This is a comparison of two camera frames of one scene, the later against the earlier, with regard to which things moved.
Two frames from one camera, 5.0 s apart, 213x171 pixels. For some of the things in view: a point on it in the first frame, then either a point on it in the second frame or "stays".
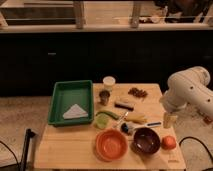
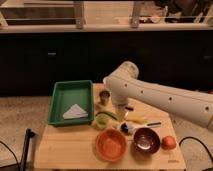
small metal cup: x=104 y=97 stays
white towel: x=75 y=112 stays
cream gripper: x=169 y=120 → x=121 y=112
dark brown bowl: x=145 y=141 stays
